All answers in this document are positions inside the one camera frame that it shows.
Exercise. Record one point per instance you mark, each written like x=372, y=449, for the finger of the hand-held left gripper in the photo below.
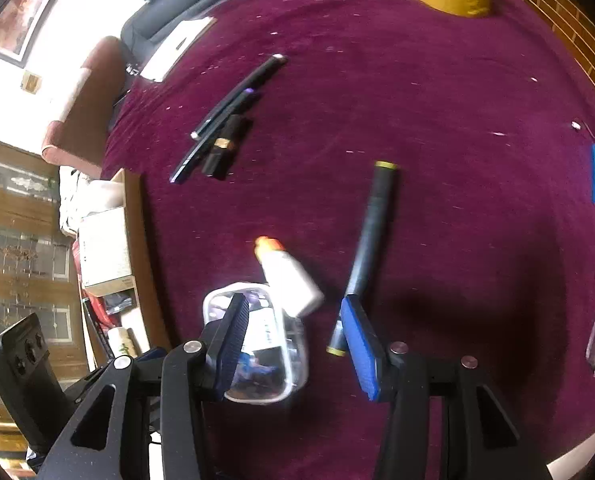
x=152, y=352

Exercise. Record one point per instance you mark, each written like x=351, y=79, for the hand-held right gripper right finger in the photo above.
x=360, y=345

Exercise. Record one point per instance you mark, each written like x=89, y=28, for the black pen with silver tip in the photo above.
x=242, y=92

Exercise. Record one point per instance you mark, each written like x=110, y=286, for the brown chair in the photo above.
x=85, y=110

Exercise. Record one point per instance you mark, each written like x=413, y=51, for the shallow brown cardboard box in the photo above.
x=140, y=260

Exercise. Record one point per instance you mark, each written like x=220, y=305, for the wooden glass-door cabinet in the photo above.
x=22, y=260

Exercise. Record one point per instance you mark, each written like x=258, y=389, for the maroon tablecloth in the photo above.
x=427, y=110

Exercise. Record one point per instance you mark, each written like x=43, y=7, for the black tube with gold band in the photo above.
x=225, y=147

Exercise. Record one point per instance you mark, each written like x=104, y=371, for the clear plastic container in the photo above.
x=277, y=360

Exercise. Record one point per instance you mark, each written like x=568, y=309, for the plain white box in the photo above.
x=105, y=250

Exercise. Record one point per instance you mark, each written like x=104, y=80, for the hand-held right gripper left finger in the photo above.
x=232, y=345

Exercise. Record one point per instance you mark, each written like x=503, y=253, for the cream patterned roll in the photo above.
x=122, y=342

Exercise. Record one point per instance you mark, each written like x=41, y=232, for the black bag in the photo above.
x=177, y=5

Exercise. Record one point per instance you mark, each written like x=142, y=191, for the white booklet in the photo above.
x=175, y=50

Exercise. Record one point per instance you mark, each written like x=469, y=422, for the white glue bottle orange cap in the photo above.
x=290, y=280

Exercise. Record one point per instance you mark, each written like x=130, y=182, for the wall switch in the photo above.
x=31, y=82

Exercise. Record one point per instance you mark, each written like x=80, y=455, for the long black pen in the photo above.
x=212, y=132

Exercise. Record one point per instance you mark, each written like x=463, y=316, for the black marker with yellow ends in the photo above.
x=372, y=230

